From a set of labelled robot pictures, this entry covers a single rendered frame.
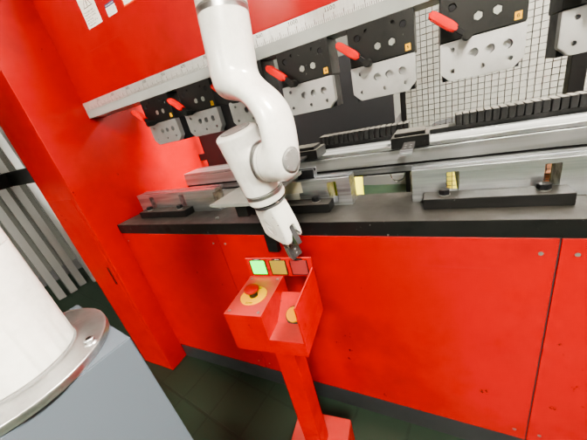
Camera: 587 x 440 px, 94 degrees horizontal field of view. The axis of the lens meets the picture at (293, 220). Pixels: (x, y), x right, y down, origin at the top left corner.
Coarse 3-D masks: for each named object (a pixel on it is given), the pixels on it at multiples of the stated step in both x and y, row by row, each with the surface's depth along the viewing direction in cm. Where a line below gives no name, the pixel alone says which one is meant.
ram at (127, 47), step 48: (48, 0) 100; (96, 0) 92; (144, 0) 85; (192, 0) 79; (288, 0) 69; (336, 0) 65; (384, 0) 61; (432, 0) 59; (96, 48) 101; (144, 48) 93; (192, 48) 85; (288, 48) 74; (96, 96) 112; (144, 96) 102
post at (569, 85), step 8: (568, 56) 108; (576, 56) 105; (584, 56) 104; (568, 64) 108; (576, 64) 105; (584, 64) 104; (568, 72) 108; (576, 72) 106; (584, 72) 106; (568, 80) 108; (576, 80) 107; (584, 80) 106; (568, 88) 109; (576, 88) 108
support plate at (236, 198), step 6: (300, 174) 91; (234, 192) 86; (240, 192) 84; (222, 198) 82; (228, 198) 81; (234, 198) 79; (240, 198) 78; (216, 204) 78; (222, 204) 77; (228, 204) 76; (234, 204) 75; (240, 204) 74; (246, 204) 73
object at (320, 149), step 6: (312, 144) 114; (318, 144) 113; (324, 144) 116; (300, 150) 111; (306, 150) 110; (312, 150) 108; (318, 150) 110; (324, 150) 116; (300, 156) 111; (306, 156) 110; (312, 156) 110; (318, 156) 110
